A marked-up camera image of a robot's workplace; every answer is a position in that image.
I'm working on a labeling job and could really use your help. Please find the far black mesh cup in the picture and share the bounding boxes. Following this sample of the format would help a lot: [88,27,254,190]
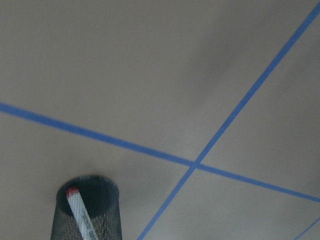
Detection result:
[50,175,122,240]

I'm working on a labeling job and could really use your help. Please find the red capped white marker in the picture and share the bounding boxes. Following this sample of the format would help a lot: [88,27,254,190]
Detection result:
[66,187,98,240]

